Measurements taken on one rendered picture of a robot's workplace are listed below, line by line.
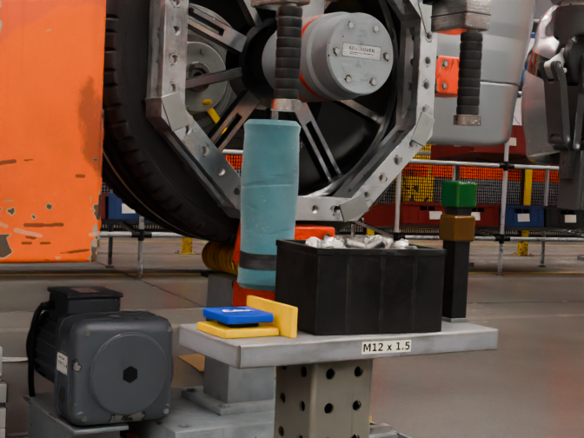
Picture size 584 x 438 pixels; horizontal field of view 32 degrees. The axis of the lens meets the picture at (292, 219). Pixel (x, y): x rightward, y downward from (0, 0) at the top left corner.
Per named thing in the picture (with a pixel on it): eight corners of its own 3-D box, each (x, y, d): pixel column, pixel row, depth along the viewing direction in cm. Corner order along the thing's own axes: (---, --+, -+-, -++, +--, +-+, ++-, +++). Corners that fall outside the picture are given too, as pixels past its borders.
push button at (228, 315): (248, 321, 138) (248, 305, 138) (274, 330, 132) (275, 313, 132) (201, 324, 135) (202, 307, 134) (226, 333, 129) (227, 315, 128)
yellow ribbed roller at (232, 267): (220, 267, 204) (221, 238, 203) (298, 285, 179) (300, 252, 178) (194, 268, 201) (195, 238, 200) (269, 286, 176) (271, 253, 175)
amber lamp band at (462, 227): (457, 240, 155) (459, 214, 155) (475, 242, 152) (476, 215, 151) (437, 240, 153) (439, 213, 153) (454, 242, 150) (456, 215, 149)
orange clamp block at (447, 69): (408, 94, 191) (446, 97, 196) (435, 93, 185) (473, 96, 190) (410, 56, 191) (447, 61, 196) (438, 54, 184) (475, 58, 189)
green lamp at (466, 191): (459, 207, 155) (461, 181, 155) (477, 209, 151) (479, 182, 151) (439, 207, 153) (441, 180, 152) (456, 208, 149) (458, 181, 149)
